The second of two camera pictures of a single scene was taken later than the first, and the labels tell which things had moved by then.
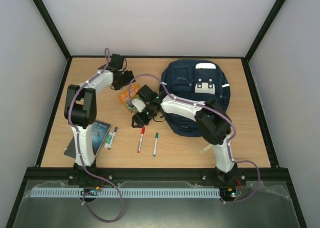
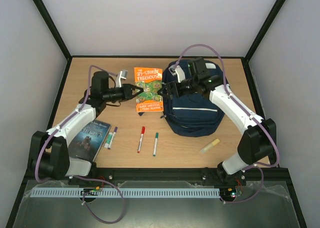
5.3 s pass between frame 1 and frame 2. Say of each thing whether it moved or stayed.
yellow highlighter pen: stayed
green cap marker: stayed
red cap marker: stayed
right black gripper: moved
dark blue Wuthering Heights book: stayed
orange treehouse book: moved
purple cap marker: stayed
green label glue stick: stayed
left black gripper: moved
